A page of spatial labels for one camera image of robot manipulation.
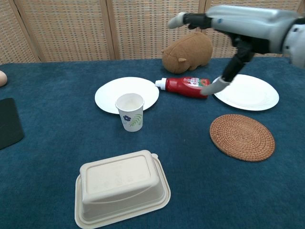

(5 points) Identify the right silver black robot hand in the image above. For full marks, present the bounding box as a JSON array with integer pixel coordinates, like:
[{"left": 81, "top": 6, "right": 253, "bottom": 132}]
[{"left": 168, "top": 5, "right": 298, "bottom": 96}]

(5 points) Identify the white floral paper cup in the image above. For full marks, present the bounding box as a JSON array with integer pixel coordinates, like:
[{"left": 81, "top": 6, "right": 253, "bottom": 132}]
[{"left": 115, "top": 93, "right": 145, "bottom": 133}]

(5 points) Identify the white plate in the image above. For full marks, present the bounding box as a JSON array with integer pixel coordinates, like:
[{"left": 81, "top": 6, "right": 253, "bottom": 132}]
[
  {"left": 211, "top": 74, "right": 280, "bottom": 111},
  {"left": 94, "top": 76, "right": 160, "bottom": 115}
]

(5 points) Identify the round brown woven coaster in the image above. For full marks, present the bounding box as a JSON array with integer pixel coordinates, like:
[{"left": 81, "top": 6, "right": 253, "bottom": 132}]
[{"left": 209, "top": 114, "right": 276, "bottom": 162}]

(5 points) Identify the brown plush capybara toy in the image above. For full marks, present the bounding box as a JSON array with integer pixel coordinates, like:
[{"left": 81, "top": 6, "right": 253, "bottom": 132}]
[{"left": 161, "top": 31, "right": 214, "bottom": 73}]

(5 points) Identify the red ketchup bottle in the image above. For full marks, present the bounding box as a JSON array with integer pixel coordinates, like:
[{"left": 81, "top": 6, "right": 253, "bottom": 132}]
[{"left": 155, "top": 76, "right": 211, "bottom": 99}]

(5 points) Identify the woven wooden folding screen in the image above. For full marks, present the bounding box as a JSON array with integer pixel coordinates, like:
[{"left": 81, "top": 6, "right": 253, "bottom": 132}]
[{"left": 0, "top": 0, "right": 305, "bottom": 63}]

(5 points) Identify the beige pulp lunch box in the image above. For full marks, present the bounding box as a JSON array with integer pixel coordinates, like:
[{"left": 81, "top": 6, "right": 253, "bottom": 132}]
[{"left": 74, "top": 149, "right": 172, "bottom": 229}]

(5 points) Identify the black rectangular mat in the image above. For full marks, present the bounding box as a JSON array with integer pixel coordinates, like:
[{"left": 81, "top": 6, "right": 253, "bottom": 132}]
[{"left": 0, "top": 97, "right": 25, "bottom": 150}]

